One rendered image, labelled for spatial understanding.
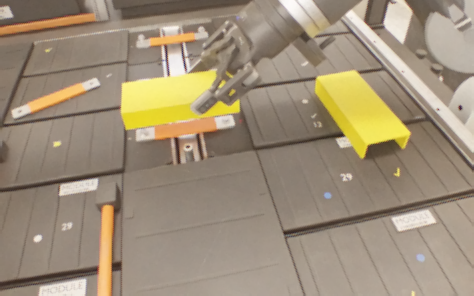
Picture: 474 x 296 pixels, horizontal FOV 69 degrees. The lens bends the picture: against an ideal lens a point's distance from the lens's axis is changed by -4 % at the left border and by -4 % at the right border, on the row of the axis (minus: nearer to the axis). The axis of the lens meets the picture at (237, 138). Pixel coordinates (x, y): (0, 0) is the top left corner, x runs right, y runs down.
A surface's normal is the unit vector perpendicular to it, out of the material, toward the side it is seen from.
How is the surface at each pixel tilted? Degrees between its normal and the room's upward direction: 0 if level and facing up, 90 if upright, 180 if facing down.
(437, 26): 90
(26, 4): 90
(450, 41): 90
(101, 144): 0
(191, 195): 0
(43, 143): 0
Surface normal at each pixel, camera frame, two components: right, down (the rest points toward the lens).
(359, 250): -0.03, -0.72
